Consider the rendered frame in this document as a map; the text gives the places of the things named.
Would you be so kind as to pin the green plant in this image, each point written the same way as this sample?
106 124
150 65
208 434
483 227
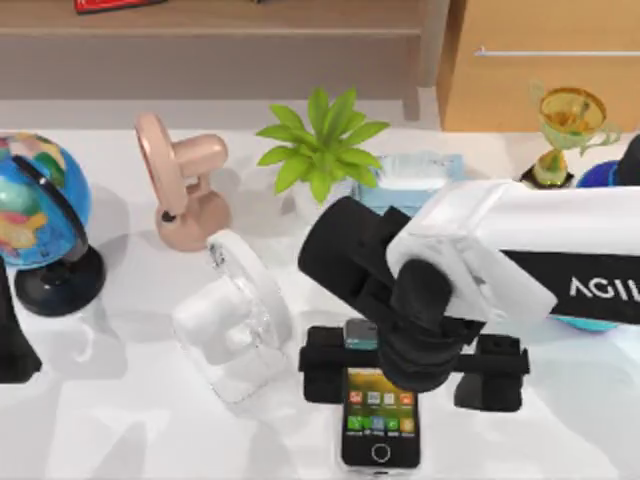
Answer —
320 145

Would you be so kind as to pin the wooden open shelf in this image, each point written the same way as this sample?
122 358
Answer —
200 55

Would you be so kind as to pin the black smartphone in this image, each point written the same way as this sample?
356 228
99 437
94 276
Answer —
380 430

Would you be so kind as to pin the wooden cupboard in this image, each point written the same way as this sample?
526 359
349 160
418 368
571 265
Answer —
540 95

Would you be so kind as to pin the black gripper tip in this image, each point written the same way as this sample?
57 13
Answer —
12 340

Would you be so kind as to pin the blue globe on black stand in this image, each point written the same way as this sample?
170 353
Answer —
35 200

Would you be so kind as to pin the gold trophy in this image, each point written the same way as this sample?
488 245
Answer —
570 112

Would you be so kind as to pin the pale grey rounded box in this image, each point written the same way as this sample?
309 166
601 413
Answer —
361 334

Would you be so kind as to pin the light blue tissue box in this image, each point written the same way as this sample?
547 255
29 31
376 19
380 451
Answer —
425 172

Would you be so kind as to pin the blue round object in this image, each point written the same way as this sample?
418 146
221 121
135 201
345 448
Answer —
597 175

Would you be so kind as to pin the white desk fan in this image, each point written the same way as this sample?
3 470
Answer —
235 320

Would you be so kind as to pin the red book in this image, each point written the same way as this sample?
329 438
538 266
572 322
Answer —
120 4

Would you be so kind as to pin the pink desk fan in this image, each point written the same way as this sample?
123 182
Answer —
190 200

